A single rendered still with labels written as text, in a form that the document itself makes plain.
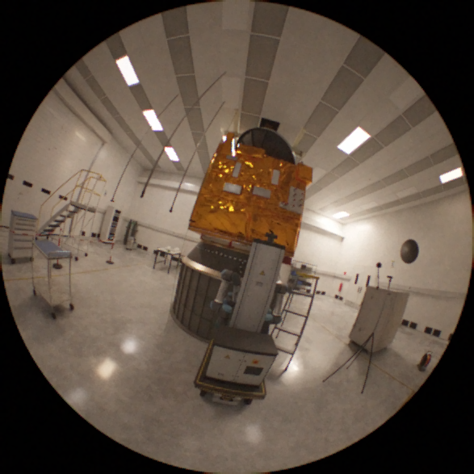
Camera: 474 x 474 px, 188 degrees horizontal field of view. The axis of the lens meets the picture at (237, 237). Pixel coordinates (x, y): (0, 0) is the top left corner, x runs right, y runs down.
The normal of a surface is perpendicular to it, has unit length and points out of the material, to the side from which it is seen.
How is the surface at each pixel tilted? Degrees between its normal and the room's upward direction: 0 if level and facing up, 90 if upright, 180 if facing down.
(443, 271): 90
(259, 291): 90
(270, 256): 90
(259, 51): 180
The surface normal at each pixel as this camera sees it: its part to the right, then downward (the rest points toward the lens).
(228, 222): 0.08, -0.12
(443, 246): -0.96, -0.26
